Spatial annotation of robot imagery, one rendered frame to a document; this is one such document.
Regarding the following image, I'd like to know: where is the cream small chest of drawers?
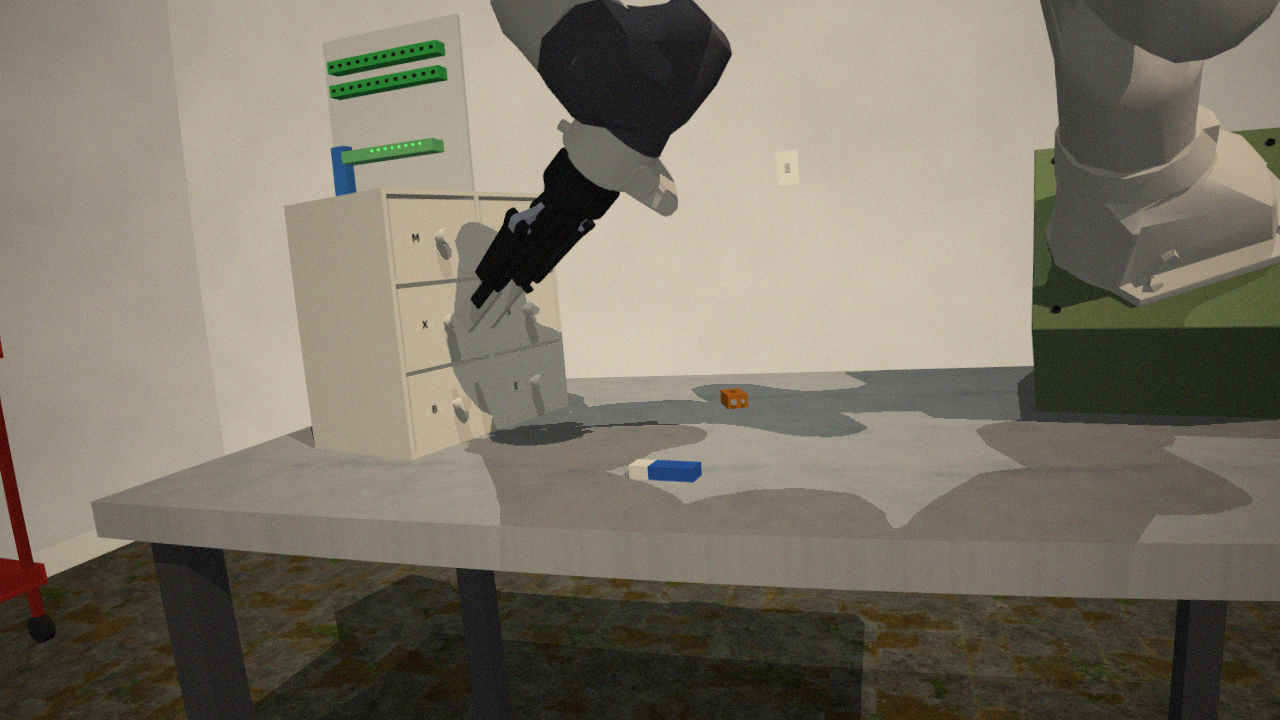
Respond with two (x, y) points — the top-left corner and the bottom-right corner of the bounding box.
(284, 188), (568, 460)

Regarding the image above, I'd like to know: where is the orange rectangular block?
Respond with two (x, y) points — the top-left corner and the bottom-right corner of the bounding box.
(721, 388), (748, 409)

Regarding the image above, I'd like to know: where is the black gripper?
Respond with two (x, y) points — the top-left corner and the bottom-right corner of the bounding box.
(454, 147), (620, 333)

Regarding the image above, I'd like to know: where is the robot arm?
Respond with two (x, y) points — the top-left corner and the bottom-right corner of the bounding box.
(490, 0), (1280, 307)

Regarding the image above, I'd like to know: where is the blue and white eraser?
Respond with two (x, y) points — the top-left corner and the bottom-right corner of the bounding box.
(628, 459), (701, 482)

